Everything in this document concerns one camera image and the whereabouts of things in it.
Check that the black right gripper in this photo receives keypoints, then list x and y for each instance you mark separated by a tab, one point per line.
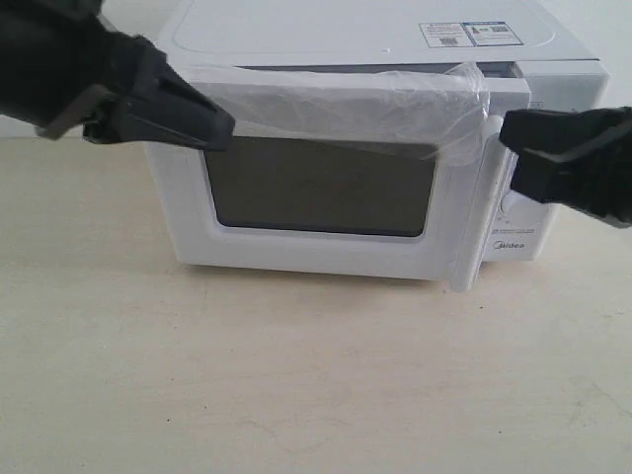
594	179

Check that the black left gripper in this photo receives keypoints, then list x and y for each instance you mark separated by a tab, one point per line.
62	66

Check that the white microwave door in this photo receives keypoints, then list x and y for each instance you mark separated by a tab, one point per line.
323	186

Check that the white Midea microwave body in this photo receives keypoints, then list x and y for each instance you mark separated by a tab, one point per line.
553	69

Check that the lower white control knob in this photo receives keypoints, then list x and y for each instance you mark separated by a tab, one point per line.
509	202

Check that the clear plastic film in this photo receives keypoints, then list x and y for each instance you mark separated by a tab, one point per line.
439	116

